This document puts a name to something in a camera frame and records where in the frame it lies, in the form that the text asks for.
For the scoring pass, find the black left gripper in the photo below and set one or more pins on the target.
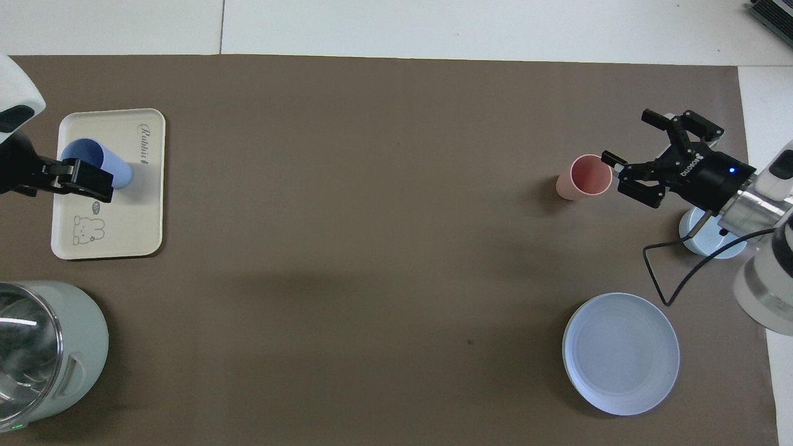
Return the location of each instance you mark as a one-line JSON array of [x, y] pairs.
[[18, 170]]

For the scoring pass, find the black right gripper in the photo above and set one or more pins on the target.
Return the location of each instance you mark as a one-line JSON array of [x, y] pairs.
[[712, 176]]

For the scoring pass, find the blue ribbed cup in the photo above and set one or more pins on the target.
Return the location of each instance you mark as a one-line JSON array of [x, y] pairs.
[[121, 173]]

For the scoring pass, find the pink cup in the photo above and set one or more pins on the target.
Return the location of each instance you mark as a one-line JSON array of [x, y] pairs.
[[588, 176]]

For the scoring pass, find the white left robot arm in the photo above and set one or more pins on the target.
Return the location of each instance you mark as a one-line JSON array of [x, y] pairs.
[[15, 93]]

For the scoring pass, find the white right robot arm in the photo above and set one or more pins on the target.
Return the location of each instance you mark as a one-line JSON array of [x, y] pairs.
[[768, 285]]

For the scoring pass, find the cream rabbit print tray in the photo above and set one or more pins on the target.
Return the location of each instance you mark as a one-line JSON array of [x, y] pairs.
[[136, 223]]

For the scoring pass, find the light blue bowl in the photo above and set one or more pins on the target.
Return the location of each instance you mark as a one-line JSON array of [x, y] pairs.
[[700, 244]]

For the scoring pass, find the pale green electric pot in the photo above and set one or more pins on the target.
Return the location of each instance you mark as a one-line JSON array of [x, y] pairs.
[[80, 334]]

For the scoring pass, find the dark grey ridged device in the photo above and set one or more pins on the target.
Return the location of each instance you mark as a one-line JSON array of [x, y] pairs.
[[774, 12]]

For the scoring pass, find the light blue plate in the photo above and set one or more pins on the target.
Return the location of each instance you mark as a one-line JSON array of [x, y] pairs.
[[619, 353]]

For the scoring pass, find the brown table mat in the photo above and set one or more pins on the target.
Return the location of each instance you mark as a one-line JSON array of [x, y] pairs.
[[372, 217]]

